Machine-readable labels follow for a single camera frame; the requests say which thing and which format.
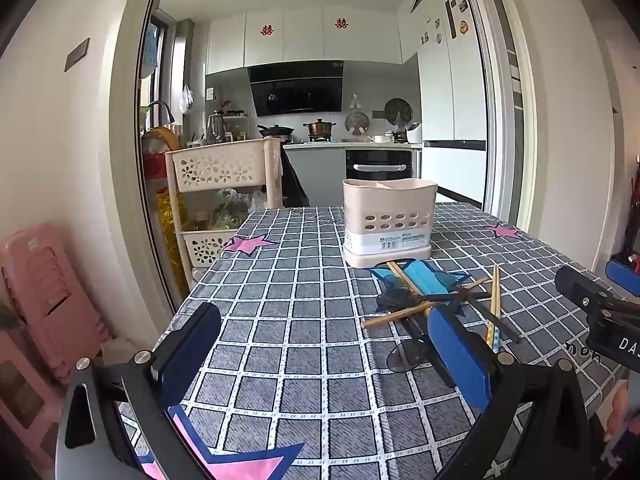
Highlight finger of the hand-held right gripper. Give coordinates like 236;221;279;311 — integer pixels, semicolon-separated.
554;265;628;313
604;258;640;295

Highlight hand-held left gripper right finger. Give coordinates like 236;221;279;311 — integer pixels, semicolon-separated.
429;305;601;480

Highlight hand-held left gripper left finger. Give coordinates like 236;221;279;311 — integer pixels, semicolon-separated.
55;302;223;480

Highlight black chopstick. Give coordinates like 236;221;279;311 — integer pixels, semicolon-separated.
462;294;522;344

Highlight black plastic spoon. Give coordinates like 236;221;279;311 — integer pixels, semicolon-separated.
376;287;488;314
387;317;432;374

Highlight chopsticks with blue ends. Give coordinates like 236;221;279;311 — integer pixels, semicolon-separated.
486;265;499;352

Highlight wooden chopstick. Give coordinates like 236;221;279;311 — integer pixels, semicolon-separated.
361;277;489;330
386;261;434;317

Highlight beige plastic utensil holder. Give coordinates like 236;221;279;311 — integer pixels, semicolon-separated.
341;178;439;269

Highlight person's right hand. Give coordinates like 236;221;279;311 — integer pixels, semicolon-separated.
602;382;640;461

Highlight grey checked star tablecloth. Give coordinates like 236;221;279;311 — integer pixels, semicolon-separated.
117;202;640;480

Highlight gold foil bag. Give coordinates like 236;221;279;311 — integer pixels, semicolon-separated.
156;187;189;272

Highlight stack of pink plastic stools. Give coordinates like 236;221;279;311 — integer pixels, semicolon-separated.
0;222;117;386

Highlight bagged vegetables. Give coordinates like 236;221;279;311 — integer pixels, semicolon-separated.
206;188;267;232

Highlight pink plastic stool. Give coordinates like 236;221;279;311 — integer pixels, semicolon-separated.
0;335;67;472

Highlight beige plastic storage trolley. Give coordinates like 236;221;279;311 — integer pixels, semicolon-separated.
165;137;283;297

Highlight black hanging bag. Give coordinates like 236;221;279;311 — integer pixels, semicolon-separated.
279;142;312;209

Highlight black built-in oven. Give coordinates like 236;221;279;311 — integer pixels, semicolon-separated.
344;149;419;197

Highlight white refrigerator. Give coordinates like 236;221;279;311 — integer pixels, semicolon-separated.
416;0;489;207

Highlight black wok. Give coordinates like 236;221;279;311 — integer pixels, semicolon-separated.
257;124;296;140

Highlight chrome kitchen faucet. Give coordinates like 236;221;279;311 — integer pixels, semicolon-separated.
146;100;176;129

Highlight round patterned trivet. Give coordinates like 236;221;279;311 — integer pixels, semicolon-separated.
344;111;370;139

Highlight copper cooking pot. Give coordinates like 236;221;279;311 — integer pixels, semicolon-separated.
302;119;337;139

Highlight black range hood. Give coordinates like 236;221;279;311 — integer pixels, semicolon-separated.
247;60;346;117

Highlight white upper kitchen cabinets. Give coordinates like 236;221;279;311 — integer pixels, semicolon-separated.
206;5;404;76

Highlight grey wall switch plate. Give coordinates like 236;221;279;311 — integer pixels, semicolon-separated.
64;37;91;72

